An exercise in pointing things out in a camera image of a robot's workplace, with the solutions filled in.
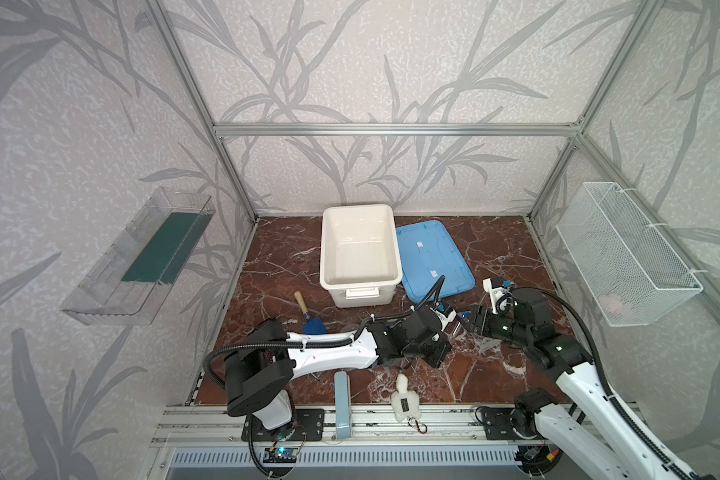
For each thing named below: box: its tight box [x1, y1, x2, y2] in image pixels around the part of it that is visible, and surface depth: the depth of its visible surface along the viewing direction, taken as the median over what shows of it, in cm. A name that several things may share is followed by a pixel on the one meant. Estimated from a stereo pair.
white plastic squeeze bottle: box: [391, 373, 421, 423], surface depth 76 cm
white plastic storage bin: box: [320, 204, 403, 309], surface depth 102 cm
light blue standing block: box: [334, 371, 352, 440], surface depth 74 cm
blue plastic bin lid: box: [396, 220, 476, 304], surface depth 110 cm
